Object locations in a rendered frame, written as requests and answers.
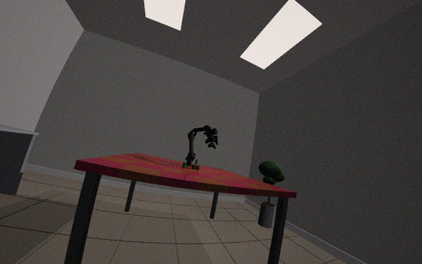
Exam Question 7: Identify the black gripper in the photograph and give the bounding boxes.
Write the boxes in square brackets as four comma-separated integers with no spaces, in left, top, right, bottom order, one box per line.
[208,135,218,149]

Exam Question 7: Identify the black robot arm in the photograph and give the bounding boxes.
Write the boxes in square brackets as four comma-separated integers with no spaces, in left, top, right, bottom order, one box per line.
[185,125,218,166]

